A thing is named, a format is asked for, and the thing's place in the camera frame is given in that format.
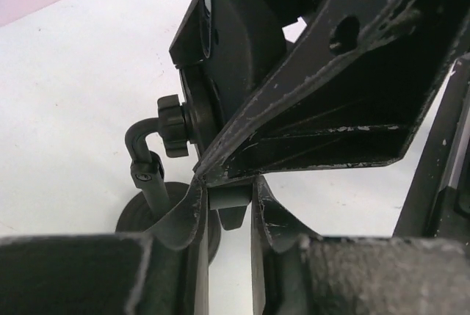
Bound black phone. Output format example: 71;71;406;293
170;0;322;156

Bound black tall phone stand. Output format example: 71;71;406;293
115;95;252;262

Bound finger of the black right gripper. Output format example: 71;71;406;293
393;54;469;238
195;0;469;186

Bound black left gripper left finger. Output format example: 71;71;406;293
1;179;209;314

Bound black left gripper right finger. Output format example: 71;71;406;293
250;177;469;314

